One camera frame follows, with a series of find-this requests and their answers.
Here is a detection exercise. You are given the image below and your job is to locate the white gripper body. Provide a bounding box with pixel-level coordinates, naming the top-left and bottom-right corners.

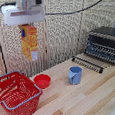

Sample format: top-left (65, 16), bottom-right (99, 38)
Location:
top-left (0, 0), bottom-right (47, 29)

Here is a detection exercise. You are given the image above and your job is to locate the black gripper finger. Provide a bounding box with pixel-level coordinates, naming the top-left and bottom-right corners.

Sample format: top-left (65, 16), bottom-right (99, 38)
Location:
top-left (18, 23), bottom-right (26, 32)
top-left (28, 22), bottom-right (34, 28)

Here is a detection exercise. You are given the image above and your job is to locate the mac and cheese carton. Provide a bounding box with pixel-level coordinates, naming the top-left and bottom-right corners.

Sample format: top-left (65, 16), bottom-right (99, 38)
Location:
top-left (19, 23), bottom-right (41, 64)

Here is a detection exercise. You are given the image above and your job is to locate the red bowl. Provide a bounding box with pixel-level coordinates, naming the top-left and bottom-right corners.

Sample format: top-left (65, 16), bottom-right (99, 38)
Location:
top-left (32, 72), bottom-right (53, 91)

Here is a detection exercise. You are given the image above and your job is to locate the blue mug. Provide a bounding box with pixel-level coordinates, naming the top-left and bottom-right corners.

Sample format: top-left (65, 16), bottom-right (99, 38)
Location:
top-left (66, 65), bottom-right (84, 86)

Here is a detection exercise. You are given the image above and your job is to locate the red shopping basket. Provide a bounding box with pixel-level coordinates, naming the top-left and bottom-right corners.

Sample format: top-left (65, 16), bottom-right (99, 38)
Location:
top-left (0, 68), bottom-right (45, 115)

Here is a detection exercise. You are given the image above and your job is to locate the black oven rack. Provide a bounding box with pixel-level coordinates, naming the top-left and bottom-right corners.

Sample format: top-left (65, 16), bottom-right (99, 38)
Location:
top-left (71, 53), bottom-right (105, 77)

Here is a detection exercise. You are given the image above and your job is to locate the black toaster oven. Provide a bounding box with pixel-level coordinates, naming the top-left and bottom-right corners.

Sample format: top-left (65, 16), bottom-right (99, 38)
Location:
top-left (82, 25), bottom-right (115, 71)

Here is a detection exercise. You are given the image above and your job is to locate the black cable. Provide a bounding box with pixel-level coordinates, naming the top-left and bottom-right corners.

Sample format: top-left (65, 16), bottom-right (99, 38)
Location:
top-left (42, 0), bottom-right (115, 18)

